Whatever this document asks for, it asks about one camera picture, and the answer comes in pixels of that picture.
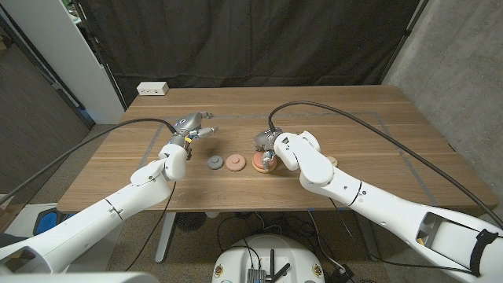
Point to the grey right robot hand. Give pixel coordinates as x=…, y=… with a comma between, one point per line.
x=264, y=138

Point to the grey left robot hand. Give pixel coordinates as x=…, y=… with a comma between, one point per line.
x=184, y=122

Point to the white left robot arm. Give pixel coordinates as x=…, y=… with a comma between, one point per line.
x=94, y=220

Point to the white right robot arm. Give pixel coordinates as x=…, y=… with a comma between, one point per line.
x=373, y=204

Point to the white power strip box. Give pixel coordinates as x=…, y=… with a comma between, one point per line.
x=152, y=88

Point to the round black floor fan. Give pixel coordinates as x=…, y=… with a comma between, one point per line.
x=191, y=221

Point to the black curtain backdrop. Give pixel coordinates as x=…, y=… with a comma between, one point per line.
x=251, y=39

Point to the white table leg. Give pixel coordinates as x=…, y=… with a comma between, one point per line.
x=167, y=236

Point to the white robot torso base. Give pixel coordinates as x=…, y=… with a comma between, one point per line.
x=232, y=259

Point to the black antenna electronics module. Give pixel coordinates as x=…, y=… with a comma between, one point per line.
x=257, y=275

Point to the grey table leg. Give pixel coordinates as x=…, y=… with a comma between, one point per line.
x=367, y=239

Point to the black power adapter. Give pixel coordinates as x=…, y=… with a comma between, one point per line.
x=340, y=274

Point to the white wall panel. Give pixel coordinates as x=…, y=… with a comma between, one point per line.
x=59, y=47

